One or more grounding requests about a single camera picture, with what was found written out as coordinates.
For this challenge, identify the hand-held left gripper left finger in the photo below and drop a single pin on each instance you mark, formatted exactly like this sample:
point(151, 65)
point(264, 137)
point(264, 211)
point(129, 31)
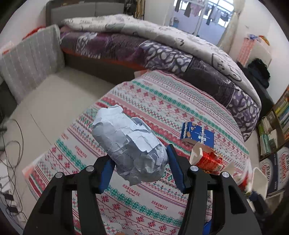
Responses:
point(106, 175)

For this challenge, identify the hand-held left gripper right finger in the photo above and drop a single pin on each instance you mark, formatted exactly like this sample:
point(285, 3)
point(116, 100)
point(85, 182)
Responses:
point(178, 171)

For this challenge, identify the red drink carton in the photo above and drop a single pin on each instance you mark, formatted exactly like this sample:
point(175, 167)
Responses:
point(207, 161)

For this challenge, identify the white paper ball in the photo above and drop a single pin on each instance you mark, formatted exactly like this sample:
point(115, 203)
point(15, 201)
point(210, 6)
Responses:
point(128, 144)

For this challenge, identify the blue snack box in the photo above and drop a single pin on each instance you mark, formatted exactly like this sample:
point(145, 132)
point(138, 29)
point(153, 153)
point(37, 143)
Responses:
point(198, 133)

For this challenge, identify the white plastic bin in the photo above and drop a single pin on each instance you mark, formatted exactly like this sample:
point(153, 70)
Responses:
point(259, 180)

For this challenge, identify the red green patterned cloth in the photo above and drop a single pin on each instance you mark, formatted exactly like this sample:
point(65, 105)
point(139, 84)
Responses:
point(162, 106)

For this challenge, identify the small dark blue printed box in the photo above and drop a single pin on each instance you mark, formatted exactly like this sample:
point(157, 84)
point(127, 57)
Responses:
point(268, 174)

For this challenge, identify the white power strip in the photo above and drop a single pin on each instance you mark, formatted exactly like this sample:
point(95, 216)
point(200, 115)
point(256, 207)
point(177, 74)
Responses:
point(9, 196)

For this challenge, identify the black ottoman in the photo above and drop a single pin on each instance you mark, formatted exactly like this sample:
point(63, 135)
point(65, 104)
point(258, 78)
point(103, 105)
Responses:
point(264, 97)

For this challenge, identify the wooden bookshelf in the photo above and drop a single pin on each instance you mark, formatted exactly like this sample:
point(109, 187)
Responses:
point(278, 117)

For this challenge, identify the purple patterned blanket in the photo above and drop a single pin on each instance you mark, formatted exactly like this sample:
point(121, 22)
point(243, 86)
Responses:
point(126, 47)

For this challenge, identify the pile of dark clothes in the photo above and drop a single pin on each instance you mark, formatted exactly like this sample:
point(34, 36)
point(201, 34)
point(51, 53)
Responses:
point(259, 71)

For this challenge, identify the grey striped pillow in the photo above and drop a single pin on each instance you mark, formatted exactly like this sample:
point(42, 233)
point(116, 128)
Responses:
point(31, 61)

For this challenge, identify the white printed quilt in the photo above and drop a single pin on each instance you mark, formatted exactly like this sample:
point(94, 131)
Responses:
point(162, 34)

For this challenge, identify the white storage box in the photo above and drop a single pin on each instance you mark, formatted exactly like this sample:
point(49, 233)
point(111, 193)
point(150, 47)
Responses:
point(259, 49)

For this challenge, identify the pale curtain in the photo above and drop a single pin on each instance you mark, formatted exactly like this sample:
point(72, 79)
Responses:
point(233, 27)

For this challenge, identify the clothes drying rack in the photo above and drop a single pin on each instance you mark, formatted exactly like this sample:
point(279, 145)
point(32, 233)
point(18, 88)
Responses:
point(203, 13)

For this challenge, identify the grey bed headboard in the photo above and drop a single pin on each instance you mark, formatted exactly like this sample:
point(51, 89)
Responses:
point(74, 10)

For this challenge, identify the dark bed frame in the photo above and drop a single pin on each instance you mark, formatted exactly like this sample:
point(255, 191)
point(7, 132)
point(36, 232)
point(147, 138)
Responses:
point(94, 67)

